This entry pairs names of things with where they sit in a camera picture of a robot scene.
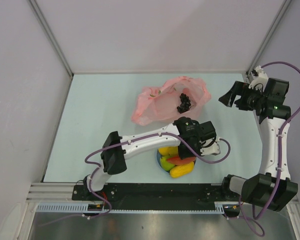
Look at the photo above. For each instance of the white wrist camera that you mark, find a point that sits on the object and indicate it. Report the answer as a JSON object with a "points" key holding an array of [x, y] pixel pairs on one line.
{"points": [[214, 149], [259, 79]]}

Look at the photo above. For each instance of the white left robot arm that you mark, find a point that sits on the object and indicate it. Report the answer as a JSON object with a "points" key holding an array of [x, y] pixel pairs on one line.
{"points": [[117, 149]]}

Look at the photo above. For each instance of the green fake pear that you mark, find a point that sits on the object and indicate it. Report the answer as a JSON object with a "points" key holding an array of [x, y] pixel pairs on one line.
{"points": [[167, 166]]}

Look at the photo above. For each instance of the yellow fake mango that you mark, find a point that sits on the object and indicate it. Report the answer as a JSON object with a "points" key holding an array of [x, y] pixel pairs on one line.
{"points": [[173, 151]]}

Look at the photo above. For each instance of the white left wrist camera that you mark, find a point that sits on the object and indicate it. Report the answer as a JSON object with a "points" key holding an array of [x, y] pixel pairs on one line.
{"points": [[214, 149]]}

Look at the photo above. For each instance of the pink plastic bag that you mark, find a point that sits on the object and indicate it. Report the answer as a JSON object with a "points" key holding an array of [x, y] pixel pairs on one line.
{"points": [[159, 103]]}

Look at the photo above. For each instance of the fake watermelon slice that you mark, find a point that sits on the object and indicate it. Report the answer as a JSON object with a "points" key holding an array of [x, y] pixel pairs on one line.
{"points": [[176, 160]]}

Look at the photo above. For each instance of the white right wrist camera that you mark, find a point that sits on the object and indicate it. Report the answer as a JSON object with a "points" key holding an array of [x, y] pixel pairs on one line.
{"points": [[259, 79]]}

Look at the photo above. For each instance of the yellow fake pear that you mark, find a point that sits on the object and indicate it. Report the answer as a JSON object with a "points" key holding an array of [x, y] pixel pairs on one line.
{"points": [[164, 151]]}

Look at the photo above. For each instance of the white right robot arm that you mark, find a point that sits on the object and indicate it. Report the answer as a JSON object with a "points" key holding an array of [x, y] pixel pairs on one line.
{"points": [[272, 187]]}

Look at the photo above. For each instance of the black fake grapes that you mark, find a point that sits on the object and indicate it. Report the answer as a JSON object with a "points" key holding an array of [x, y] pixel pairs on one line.
{"points": [[185, 103]]}

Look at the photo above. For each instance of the white slotted cable duct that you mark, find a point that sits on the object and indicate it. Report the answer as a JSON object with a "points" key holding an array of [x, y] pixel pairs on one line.
{"points": [[85, 208]]}

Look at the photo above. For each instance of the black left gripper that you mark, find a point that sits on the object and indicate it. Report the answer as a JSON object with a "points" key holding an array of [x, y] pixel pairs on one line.
{"points": [[183, 155]]}

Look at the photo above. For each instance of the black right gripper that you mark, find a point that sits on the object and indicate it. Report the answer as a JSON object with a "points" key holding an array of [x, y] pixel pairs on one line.
{"points": [[239, 88]]}

